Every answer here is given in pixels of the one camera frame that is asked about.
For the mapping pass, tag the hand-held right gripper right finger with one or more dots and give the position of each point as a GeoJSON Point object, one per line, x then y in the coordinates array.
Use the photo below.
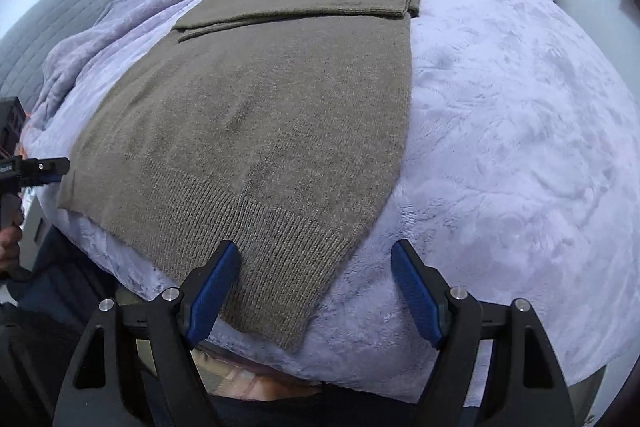
{"type": "Point", "coordinates": [417, 294]}

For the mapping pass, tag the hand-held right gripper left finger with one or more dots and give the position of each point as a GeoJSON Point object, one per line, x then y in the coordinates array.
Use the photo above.
{"type": "Point", "coordinates": [212, 292]}

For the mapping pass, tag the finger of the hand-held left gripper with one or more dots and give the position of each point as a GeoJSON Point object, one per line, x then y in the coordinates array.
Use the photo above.
{"type": "Point", "coordinates": [45, 166]}
{"type": "Point", "coordinates": [52, 178]}

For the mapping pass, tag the olive brown knit sweater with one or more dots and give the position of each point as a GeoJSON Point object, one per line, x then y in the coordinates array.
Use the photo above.
{"type": "Point", "coordinates": [250, 132]}

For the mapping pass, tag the person's left hand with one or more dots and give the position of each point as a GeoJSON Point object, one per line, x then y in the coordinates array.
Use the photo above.
{"type": "Point", "coordinates": [7, 249]}

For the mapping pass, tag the white bedside furniture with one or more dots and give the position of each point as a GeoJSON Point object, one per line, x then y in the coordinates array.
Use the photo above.
{"type": "Point", "coordinates": [34, 217]}

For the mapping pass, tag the person's dark pants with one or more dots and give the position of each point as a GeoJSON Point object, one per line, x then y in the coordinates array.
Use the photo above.
{"type": "Point", "coordinates": [60, 277]}

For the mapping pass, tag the grey quilted headboard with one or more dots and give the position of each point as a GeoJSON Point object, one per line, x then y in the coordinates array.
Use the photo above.
{"type": "Point", "coordinates": [60, 17]}

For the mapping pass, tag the lavender plush blanket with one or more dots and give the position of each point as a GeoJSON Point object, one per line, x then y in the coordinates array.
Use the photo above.
{"type": "Point", "coordinates": [500, 157]}

